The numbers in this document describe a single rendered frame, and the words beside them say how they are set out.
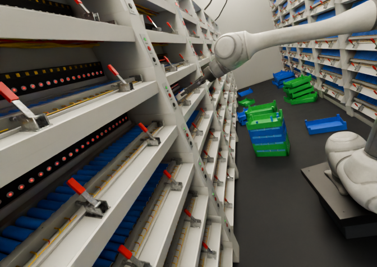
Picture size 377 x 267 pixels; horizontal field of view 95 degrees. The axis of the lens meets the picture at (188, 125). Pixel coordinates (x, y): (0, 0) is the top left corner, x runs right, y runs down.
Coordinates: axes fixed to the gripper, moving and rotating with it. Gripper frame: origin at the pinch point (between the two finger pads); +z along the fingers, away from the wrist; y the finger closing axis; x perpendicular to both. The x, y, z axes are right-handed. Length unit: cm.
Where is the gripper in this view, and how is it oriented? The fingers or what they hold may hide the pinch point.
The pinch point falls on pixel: (182, 94)
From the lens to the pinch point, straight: 95.9
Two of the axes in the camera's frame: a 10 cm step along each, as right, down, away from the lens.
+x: -5.9, -7.8, -2.0
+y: 2.5, -4.1, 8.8
